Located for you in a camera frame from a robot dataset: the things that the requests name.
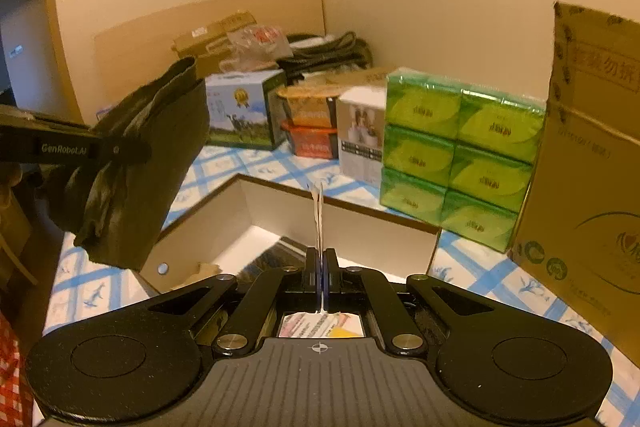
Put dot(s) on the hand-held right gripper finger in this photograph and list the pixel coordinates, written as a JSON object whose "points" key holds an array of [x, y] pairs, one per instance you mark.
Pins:
{"points": [[327, 277], [317, 277]]}

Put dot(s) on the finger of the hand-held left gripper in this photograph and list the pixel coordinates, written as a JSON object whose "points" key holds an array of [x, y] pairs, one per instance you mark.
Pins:
{"points": [[125, 149]]}

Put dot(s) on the dark olive cloth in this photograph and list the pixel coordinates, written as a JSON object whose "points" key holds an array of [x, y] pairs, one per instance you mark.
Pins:
{"points": [[150, 132]]}

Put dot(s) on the white paper tag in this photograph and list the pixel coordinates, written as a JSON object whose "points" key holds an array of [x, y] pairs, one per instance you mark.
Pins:
{"points": [[318, 217]]}

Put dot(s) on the brown storage box white inside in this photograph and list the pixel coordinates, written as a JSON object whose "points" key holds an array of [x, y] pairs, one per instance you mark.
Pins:
{"points": [[225, 227]]}

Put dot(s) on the striped knitted sock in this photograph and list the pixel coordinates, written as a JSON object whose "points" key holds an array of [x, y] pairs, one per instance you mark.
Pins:
{"points": [[275, 257]]}

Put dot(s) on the colourful printed card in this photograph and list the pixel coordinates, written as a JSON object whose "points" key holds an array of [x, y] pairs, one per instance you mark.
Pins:
{"points": [[320, 326]]}

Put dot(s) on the milk box with cow print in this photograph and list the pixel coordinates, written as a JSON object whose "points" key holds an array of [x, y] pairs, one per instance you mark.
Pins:
{"points": [[235, 117]]}

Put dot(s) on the white box with photo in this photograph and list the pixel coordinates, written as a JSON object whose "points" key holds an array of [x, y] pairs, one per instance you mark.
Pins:
{"points": [[360, 142]]}

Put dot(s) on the flat brown cardboard box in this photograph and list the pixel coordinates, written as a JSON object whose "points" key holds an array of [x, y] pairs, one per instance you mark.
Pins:
{"points": [[210, 34]]}

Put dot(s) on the blue checkered bed sheet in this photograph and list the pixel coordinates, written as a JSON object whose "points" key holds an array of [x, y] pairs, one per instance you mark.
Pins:
{"points": [[475, 267]]}

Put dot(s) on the orange printed box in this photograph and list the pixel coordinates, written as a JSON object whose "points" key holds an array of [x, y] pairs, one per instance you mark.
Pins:
{"points": [[305, 107]]}

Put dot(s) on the stack of green tissue packs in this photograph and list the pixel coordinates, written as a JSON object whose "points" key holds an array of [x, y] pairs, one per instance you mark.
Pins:
{"points": [[450, 157]]}

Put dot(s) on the clear plastic bag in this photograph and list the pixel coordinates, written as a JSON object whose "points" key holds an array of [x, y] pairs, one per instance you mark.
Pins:
{"points": [[260, 39]]}

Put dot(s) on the large brown cardboard box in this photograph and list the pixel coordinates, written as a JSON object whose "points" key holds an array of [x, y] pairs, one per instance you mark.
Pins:
{"points": [[590, 182]]}

